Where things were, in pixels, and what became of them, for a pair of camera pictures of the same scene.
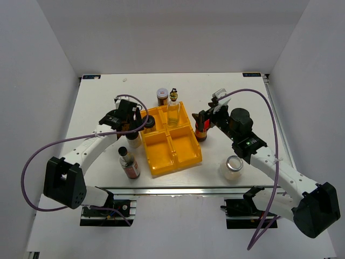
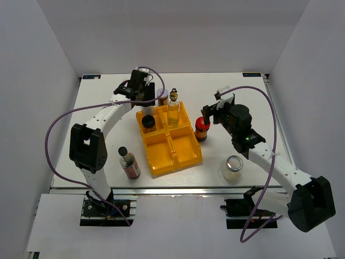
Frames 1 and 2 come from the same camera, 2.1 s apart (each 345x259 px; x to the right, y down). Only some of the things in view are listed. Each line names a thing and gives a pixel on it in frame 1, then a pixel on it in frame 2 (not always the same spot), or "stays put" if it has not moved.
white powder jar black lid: x=134 y=140 → x=149 y=110
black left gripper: x=137 y=125 → x=149 y=89
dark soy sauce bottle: x=127 y=162 stays put
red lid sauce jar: x=201 y=136 stays put
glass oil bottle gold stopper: x=173 y=108 stays put
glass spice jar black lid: x=149 y=127 stays put
